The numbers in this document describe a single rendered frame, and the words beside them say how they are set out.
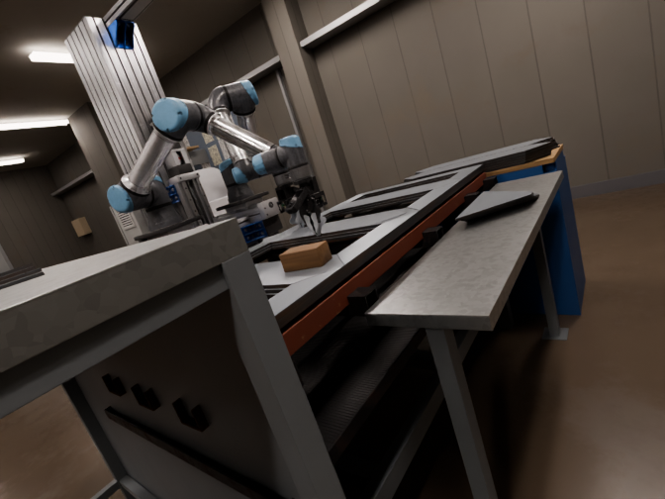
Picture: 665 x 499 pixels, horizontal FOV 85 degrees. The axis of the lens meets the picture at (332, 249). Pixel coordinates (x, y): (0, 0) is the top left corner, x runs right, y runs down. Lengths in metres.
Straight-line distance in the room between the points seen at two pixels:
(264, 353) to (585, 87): 3.99
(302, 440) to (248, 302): 0.19
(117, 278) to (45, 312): 0.05
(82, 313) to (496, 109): 4.11
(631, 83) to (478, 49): 1.33
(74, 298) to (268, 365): 0.21
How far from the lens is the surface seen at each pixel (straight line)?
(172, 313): 0.39
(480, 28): 4.31
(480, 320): 0.69
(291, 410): 0.49
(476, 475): 1.03
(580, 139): 4.24
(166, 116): 1.49
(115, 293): 0.36
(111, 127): 2.22
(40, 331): 0.35
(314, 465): 0.54
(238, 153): 1.69
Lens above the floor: 1.07
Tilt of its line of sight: 13 degrees down
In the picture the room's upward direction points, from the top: 18 degrees counter-clockwise
